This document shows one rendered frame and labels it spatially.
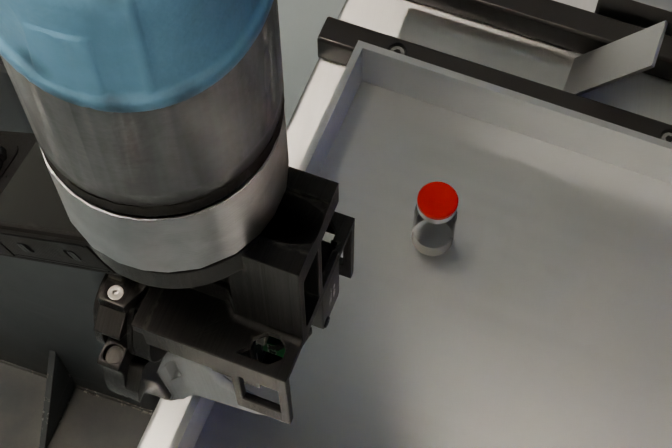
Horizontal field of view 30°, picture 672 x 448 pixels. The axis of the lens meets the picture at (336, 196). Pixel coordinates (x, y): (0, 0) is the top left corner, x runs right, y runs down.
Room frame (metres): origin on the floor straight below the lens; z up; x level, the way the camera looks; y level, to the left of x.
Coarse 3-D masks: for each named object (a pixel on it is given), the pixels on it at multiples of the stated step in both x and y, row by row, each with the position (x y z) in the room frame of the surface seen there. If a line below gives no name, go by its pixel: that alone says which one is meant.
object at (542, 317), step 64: (384, 64) 0.38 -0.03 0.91; (320, 128) 0.33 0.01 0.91; (384, 128) 0.35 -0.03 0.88; (448, 128) 0.35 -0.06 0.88; (512, 128) 0.35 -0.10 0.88; (576, 128) 0.33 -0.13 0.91; (384, 192) 0.31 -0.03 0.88; (512, 192) 0.31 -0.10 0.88; (576, 192) 0.31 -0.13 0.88; (640, 192) 0.31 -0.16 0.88; (384, 256) 0.27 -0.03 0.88; (448, 256) 0.27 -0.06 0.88; (512, 256) 0.27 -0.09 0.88; (576, 256) 0.27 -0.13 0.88; (640, 256) 0.27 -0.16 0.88; (384, 320) 0.24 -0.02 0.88; (448, 320) 0.24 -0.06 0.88; (512, 320) 0.24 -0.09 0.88; (576, 320) 0.24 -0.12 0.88; (640, 320) 0.23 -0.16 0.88; (320, 384) 0.20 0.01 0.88; (384, 384) 0.20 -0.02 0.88; (448, 384) 0.20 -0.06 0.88; (512, 384) 0.20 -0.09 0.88; (576, 384) 0.20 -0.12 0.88; (640, 384) 0.20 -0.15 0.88
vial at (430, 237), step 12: (420, 216) 0.28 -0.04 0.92; (456, 216) 0.28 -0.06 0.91; (420, 228) 0.27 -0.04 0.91; (432, 228) 0.27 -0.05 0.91; (444, 228) 0.27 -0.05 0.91; (420, 240) 0.27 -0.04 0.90; (432, 240) 0.27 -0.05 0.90; (444, 240) 0.27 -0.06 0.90; (420, 252) 0.27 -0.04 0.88; (432, 252) 0.27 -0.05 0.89; (444, 252) 0.27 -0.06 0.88
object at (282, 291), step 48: (288, 192) 0.19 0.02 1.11; (336, 192) 0.19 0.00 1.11; (288, 240) 0.18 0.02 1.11; (336, 240) 0.20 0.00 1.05; (144, 288) 0.18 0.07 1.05; (192, 288) 0.18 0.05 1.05; (240, 288) 0.17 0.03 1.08; (288, 288) 0.16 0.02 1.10; (336, 288) 0.20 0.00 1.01; (96, 336) 0.17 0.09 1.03; (144, 336) 0.17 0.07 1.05; (192, 336) 0.16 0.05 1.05; (240, 336) 0.16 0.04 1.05; (288, 336) 0.16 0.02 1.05; (240, 384) 0.15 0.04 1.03; (288, 384) 0.15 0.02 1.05
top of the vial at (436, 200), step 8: (432, 184) 0.29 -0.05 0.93; (440, 184) 0.29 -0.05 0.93; (448, 184) 0.29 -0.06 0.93; (424, 192) 0.29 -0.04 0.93; (432, 192) 0.29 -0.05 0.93; (440, 192) 0.29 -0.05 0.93; (448, 192) 0.29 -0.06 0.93; (424, 200) 0.28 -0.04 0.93; (432, 200) 0.28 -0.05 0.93; (440, 200) 0.28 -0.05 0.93; (448, 200) 0.28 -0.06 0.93; (456, 200) 0.28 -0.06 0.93; (424, 208) 0.28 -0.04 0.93; (432, 208) 0.28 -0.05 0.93; (440, 208) 0.28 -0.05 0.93; (448, 208) 0.28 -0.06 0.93; (456, 208) 0.28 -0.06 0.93; (432, 216) 0.27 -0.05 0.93; (440, 216) 0.27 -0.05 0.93; (448, 216) 0.27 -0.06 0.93
